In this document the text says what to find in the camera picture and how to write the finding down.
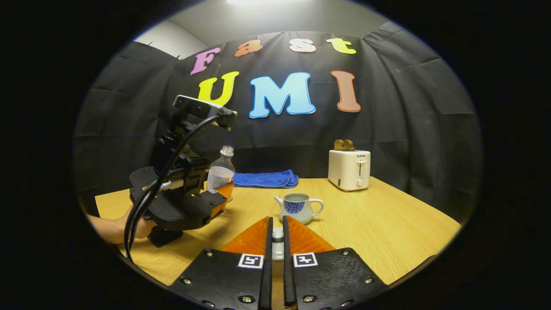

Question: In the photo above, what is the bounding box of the folded blue towel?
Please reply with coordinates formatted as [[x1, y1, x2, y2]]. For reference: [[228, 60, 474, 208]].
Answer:
[[232, 169, 299, 189]]

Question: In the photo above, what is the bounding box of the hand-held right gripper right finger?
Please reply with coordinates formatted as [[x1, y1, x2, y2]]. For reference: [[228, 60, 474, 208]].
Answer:
[[282, 215, 388, 310]]

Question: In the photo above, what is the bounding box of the white toaster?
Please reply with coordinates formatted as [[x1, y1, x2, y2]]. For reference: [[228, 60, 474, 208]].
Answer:
[[328, 149, 371, 192]]

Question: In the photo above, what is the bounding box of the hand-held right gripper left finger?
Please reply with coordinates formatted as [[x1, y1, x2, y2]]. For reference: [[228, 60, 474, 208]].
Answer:
[[170, 217, 274, 310]]

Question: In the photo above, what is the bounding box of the white blue-flowered teacup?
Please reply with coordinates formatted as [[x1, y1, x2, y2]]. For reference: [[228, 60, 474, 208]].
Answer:
[[274, 193, 324, 225]]

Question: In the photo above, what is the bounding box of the clear plastic water bottle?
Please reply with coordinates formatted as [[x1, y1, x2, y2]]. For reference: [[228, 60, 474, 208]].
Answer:
[[207, 146, 235, 203]]

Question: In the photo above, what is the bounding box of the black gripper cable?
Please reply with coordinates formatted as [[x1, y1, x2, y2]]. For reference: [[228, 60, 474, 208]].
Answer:
[[124, 113, 224, 261]]

